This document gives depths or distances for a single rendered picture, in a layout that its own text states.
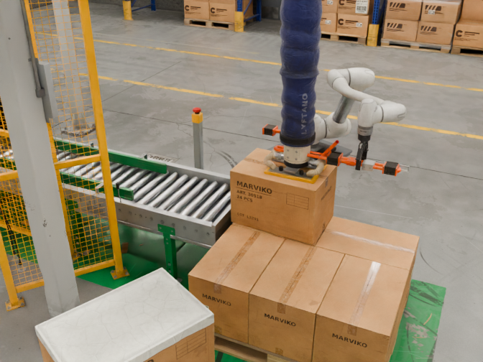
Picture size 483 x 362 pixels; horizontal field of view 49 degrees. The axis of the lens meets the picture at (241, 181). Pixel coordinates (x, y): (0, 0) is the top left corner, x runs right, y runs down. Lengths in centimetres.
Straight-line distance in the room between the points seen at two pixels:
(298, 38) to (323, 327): 161
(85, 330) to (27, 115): 124
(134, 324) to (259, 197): 151
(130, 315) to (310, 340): 121
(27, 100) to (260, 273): 162
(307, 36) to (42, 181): 169
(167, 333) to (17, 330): 189
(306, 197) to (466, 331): 143
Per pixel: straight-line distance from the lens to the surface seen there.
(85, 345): 224
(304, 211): 339
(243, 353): 351
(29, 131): 305
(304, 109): 327
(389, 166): 329
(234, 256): 339
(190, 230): 370
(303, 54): 314
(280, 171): 345
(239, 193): 355
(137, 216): 390
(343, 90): 352
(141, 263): 430
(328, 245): 353
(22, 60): 297
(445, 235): 486
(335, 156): 338
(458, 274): 444
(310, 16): 310
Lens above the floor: 257
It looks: 29 degrees down
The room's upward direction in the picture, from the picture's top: straight up
